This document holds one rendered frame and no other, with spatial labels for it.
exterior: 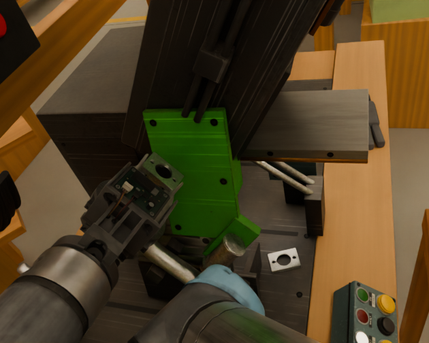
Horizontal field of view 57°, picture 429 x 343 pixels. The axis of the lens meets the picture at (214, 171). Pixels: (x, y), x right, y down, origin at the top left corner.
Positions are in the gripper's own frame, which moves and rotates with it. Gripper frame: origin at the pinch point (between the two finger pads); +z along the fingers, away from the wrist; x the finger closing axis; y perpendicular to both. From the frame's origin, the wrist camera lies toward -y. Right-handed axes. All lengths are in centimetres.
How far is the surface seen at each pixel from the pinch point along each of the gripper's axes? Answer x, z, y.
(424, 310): -79, 46, -14
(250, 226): -14.9, 2.9, 2.2
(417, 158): -95, 158, -12
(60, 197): 39, 123, -161
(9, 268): 9.3, -5.9, -29.1
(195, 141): -0.8, 2.2, 7.9
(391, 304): -40.3, 6.4, 5.1
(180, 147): 0.3, 2.3, 5.5
